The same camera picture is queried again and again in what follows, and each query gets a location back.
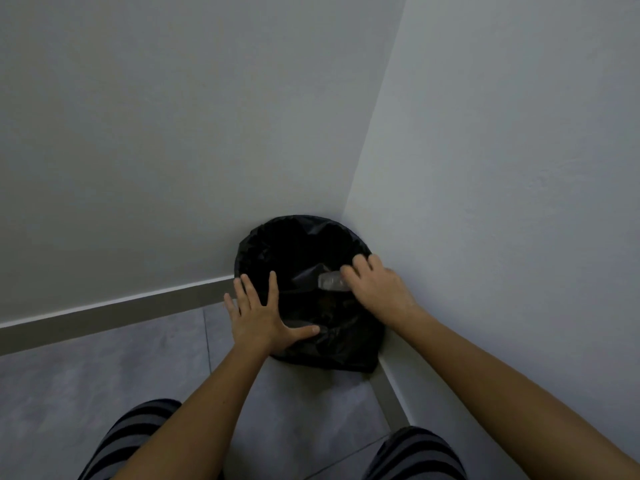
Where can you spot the person's right hand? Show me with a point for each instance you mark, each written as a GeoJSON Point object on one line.
{"type": "Point", "coordinates": [382, 294]}

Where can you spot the person's left hand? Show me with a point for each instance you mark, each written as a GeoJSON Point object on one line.
{"type": "Point", "coordinates": [257, 327]}

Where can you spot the person's right fingers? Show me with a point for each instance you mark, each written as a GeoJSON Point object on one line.
{"type": "Point", "coordinates": [362, 269]}

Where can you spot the person's left middle finger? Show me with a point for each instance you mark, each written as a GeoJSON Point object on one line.
{"type": "Point", "coordinates": [250, 293]}

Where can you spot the person's left little finger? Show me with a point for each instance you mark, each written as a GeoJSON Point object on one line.
{"type": "Point", "coordinates": [230, 307]}

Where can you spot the person's left thumb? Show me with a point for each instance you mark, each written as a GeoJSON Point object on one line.
{"type": "Point", "coordinates": [302, 331]}

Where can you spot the clear plastic bottle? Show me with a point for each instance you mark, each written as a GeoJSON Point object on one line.
{"type": "Point", "coordinates": [331, 281]}

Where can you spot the person's right forearm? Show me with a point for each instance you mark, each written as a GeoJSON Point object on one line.
{"type": "Point", "coordinates": [500, 394]}

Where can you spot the person's left forearm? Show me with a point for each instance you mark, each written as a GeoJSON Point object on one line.
{"type": "Point", "coordinates": [200, 419]}

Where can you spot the black trash bag lined bin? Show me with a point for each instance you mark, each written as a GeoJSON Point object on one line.
{"type": "Point", "coordinates": [300, 244]}

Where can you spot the grey skirting board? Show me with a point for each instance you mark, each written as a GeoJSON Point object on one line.
{"type": "Point", "coordinates": [100, 317]}
{"type": "Point", "coordinates": [390, 394]}

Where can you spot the grey black striped trousers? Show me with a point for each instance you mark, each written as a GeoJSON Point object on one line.
{"type": "Point", "coordinates": [137, 427]}

